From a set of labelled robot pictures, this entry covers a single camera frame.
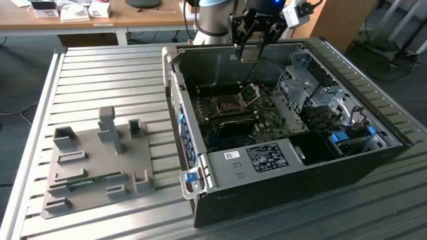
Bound coloured wire bundle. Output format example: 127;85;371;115
346;106;369;131

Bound blue plastic latch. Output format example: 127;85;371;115
183;170;199;185

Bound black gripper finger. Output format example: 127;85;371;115
257;21;289;61
229;9;255;60

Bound metal drive cage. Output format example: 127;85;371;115
273;48;350;132

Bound black open PC case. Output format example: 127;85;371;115
160;36;419;229

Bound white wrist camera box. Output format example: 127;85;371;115
282;0;318;30

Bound small white printed box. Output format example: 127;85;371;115
34;7;62;19
87;2;114;19

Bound white box with round opening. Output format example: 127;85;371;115
59;3;92;24

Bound grey power supply unit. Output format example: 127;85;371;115
202;138;307;194

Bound wooden office desk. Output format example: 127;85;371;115
115;0;303;46
0;0;130;47

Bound green RAM stick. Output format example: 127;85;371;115
66;174;111;188

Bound wooden cabinet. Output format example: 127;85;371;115
290;0;381;55

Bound blue disk carrier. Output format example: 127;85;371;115
329;131;351;145

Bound black expansion card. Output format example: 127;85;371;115
217;121;257;137

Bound black floor equipment box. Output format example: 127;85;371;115
346;39;397;62

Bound dark grey round object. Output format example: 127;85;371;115
124;0;162;8

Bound grey parts rack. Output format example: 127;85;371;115
39;105;158;220

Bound green motherboard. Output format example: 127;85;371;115
190;83;310;153

